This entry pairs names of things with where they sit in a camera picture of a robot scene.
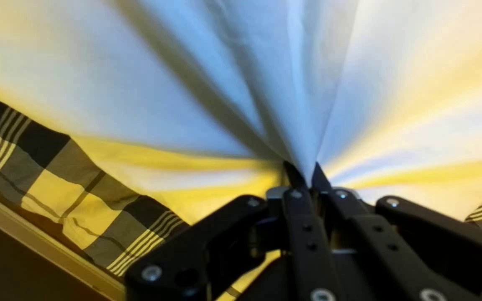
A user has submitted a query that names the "white pillow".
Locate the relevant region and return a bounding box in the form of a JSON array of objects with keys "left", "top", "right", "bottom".
[{"left": 0, "top": 0, "right": 482, "bottom": 221}]

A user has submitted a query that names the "wooden bed frame edge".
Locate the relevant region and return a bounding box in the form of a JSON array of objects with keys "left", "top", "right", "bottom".
[{"left": 0, "top": 202, "right": 126, "bottom": 301}]

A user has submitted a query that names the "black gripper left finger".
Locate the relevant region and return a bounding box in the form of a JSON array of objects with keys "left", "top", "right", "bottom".
[{"left": 283, "top": 160, "right": 307, "bottom": 191}]

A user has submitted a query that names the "plaid checkered comforter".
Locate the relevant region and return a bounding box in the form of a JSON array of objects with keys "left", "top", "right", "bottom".
[{"left": 0, "top": 102, "right": 482, "bottom": 301}]

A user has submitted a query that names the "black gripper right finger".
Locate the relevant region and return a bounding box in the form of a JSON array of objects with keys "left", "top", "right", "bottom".
[{"left": 312, "top": 164, "right": 333, "bottom": 192}]

